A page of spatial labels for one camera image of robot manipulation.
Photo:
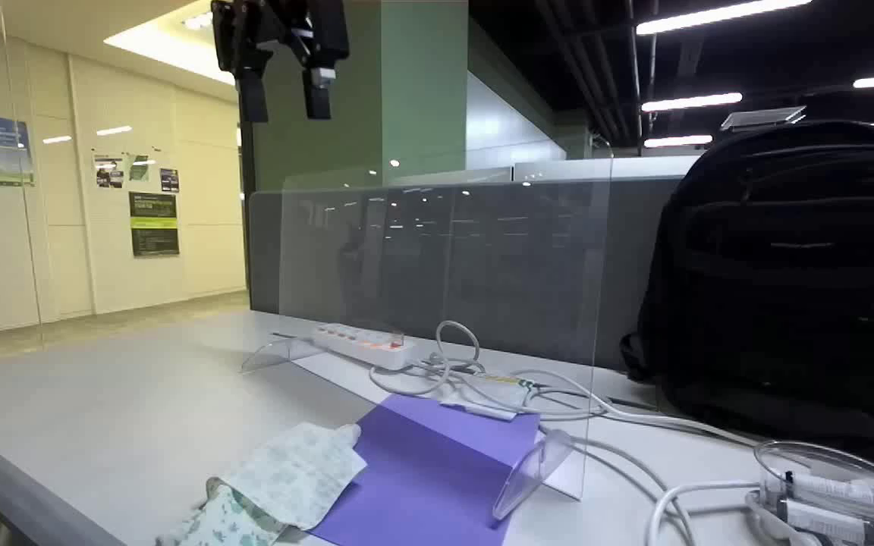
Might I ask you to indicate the small wall photo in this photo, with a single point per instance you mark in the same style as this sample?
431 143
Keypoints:
141 168
111 170
169 180

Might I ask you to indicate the white green floral cloth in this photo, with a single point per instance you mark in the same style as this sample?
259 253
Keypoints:
288 479

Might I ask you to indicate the clear acrylic countertop shield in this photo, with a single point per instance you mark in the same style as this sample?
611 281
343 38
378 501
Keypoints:
439 261

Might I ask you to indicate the dark wall poster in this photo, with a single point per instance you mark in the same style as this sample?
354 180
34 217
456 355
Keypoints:
153 208
154 240

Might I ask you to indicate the green building column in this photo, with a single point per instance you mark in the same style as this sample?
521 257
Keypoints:
395 92

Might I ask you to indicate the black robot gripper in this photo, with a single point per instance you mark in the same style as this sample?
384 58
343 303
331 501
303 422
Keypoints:
285 19

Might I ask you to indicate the purple mat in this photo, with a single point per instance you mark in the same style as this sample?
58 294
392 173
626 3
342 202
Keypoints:
425 473

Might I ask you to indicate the black backpack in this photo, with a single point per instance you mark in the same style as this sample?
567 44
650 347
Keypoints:
790 282

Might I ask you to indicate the white power strip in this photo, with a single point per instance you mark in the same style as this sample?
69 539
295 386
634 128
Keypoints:
366 342

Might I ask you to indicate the white power adapters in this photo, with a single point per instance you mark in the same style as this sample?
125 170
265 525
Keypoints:
842 504

